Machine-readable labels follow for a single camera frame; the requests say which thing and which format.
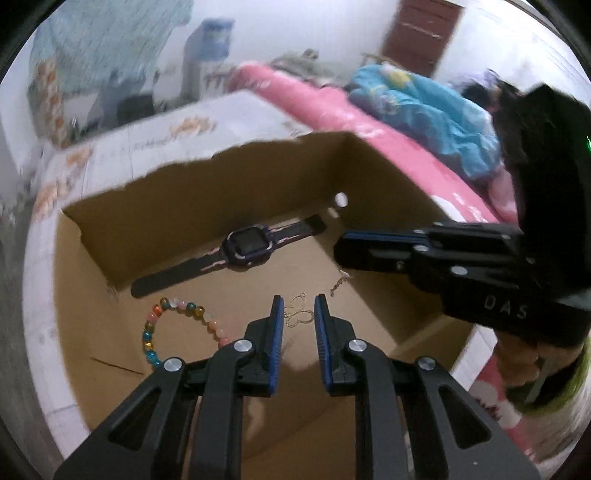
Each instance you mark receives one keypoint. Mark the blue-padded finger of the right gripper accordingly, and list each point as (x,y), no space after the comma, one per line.
(383,263)
(377,236)

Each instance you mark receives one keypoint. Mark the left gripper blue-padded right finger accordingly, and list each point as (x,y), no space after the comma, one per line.
(413,420)

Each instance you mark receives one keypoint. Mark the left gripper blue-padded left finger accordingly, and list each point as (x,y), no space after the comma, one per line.
(185,419)

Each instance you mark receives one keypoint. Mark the pink strap digital watch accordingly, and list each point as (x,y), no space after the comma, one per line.
(240,249)

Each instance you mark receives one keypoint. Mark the person's right hand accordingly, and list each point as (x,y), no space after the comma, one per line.
(520,365)

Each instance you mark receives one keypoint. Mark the blue patterned quilt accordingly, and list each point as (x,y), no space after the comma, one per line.
(456,130)

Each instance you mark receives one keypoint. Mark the pink floral blanket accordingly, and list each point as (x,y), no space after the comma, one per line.
(328,109)

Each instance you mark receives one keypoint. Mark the brown cardboard box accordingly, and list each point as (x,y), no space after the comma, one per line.
(181,210)

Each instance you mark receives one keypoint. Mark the sleeping person's dark-haired head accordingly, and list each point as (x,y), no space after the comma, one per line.
(495,95)

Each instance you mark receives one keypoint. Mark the grey green pillow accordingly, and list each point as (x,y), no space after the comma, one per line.
(308,68)

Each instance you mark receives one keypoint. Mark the brown wooden door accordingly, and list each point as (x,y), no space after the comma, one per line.
(420,33)

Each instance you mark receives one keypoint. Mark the floral patterned board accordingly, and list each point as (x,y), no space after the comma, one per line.
(198,131)

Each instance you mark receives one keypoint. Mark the blue water jug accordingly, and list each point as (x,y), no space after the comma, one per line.
(205,70)

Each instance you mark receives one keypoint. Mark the teal floral hanging cloth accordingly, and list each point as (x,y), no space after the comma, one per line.
(106,48)

